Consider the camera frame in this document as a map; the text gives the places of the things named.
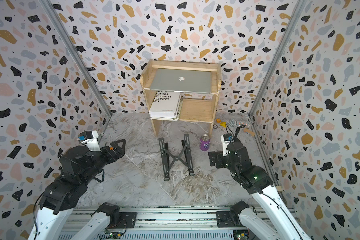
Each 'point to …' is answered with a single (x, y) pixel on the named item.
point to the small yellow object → (223, 124)
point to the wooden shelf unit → (201, 108)
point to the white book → (165, 106)
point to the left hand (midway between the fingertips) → (119, 143)
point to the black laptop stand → (168, 159)
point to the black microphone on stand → (232, 123)
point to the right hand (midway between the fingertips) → (216, 152)
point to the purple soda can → (205, 142)
